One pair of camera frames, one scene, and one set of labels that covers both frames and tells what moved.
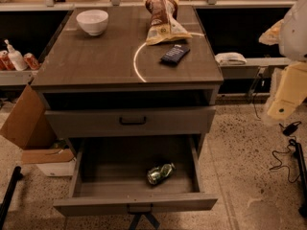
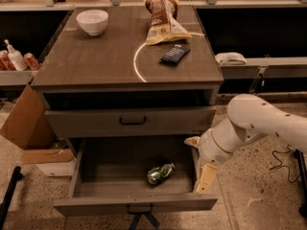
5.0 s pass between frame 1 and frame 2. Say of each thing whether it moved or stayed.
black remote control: stayed
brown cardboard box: stayed
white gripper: moved
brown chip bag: stayed
